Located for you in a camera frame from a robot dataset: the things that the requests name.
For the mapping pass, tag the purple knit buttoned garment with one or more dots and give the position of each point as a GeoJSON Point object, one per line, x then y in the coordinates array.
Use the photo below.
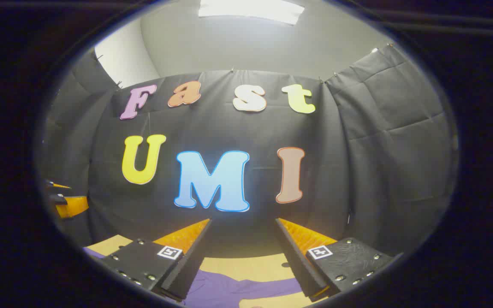
{"type": "Point", "coordinates": [221, 291]}

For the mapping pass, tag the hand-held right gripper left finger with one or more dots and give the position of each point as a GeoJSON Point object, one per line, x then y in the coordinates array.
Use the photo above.
{"type": "Point", "coordinates": [191, 261]}

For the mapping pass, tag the white ceiling light panel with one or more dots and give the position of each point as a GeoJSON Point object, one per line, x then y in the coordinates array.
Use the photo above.
{"type": "Point", "coordinates": [250, 10]}

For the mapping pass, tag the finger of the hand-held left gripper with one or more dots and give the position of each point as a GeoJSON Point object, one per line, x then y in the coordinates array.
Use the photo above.
{"type": "Point", "coordinates": [58, 186]}
{"type": "Point", "coordinates": [73, 207]}

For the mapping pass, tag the black backdrop cloth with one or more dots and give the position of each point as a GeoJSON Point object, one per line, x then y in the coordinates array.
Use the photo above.
{"type": "Point", "coordinates": [229, 128]}

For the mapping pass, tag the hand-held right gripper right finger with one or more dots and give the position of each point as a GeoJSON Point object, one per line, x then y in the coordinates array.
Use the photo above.
{"type": "Point", "coordinates": [298, 261]}

